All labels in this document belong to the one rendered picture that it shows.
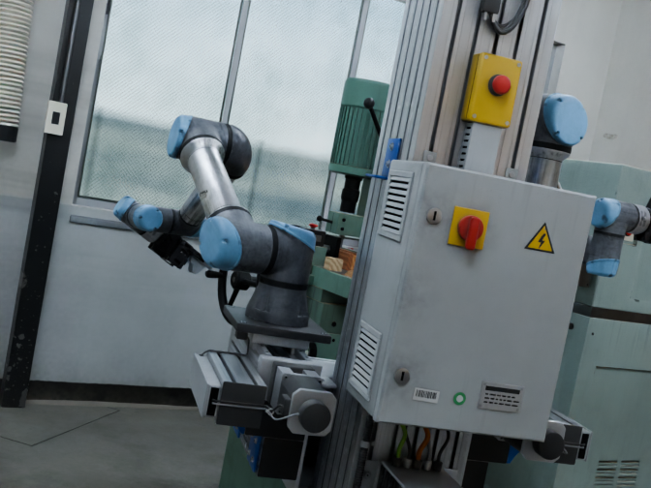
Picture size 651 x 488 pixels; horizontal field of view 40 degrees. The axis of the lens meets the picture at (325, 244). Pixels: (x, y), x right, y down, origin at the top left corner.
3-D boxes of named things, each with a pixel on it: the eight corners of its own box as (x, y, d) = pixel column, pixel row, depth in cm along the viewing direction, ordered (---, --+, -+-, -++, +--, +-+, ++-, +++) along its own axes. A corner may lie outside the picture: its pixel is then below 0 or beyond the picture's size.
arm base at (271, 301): (314, 330, 205) (322, 289, 205) (250, 321, 201) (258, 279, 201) (299, 318, 220) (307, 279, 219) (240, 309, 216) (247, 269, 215)
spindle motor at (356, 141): (318, 169, 295) (335, 76, 292) (360, 178, 304) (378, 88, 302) (346, 174, 280) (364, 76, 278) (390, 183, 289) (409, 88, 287)
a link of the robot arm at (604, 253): (590, 272, 231) (599, 230, 231) (623, 280, 222) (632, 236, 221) (568, 268, 228) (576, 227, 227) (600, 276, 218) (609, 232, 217)
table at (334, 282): (231, 259, 302) (233, 242, 301) (306, 269, 318) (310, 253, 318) (322, 296, 251) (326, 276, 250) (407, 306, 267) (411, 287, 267)
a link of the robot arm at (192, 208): (266, 123, 240) (195, 216, 275) (230, 114, 234) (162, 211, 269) (272, 157, 234) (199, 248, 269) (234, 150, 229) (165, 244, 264)
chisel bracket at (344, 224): (324, 235, 294) (328, 210, 293) (357, 240, 301) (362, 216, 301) (335, 238, 287) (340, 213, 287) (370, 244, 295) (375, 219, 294)
